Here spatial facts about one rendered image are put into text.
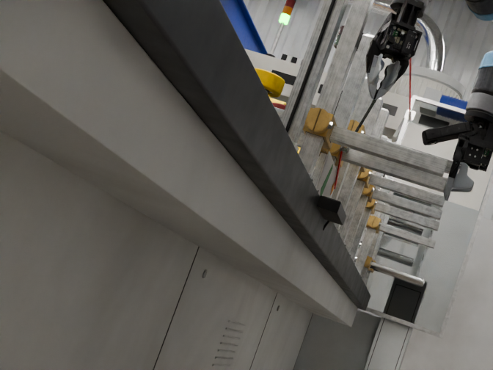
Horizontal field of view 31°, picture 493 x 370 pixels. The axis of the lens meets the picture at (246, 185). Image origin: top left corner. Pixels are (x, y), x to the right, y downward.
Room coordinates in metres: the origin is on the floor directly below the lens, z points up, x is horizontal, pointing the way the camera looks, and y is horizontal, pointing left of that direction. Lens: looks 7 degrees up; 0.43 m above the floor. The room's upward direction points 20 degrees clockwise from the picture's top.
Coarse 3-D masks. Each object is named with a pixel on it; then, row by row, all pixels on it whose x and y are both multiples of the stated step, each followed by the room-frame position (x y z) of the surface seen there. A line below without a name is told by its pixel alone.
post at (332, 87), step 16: (368, 0) 1.79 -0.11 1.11; (352, 16) 1.79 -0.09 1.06; (352, 32) 1.79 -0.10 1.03; (336, 48) 1.80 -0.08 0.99; (352, 48) 1.79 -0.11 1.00; (336, 64) 1.79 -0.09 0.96; (336, 80) 1.79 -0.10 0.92; (320, 96) 1.80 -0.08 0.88; (336, 96) 1.79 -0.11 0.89; (304, 144) 1.79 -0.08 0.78; (320, 144) 1.79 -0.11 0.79; (304, 160) 1.79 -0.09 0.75
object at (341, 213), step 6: (324, 198) 1.86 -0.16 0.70; (330, 198) 1.86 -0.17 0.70; (318, 204) 1.86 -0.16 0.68; (324, 204) 1.86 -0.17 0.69; (330, 204) 1.86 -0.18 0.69; (336, 204) 1.85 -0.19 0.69; (324, 210) 1.88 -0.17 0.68; (330, 210) 1.86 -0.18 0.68; (336, 210) 1.85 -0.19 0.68; (342, 210) 1.91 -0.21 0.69; (324, 216) 1.97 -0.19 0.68; (330, 216) 1.94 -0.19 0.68; (336, 216) 1.90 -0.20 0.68; (342, 216) 1.95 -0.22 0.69; (336, 222) 2.01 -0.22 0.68; (342, 222) 1.99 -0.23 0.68; (324, 228) 2.07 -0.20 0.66
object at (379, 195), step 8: (376, 192) 3.04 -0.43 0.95; (384, 192) 3.03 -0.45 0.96; (384, 200) 3.03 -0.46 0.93; (392, 200) 3.03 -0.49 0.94; (400, 200) 3.02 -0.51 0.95; (408, 200) 3.02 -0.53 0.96; (408, 208) 3.02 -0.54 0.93; (416, 208) 3.01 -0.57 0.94; (424, 208) 3.00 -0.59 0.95; (432, 208) 3.00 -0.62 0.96; (432, 216) 2.99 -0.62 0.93; (440, 216) 2.99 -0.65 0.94
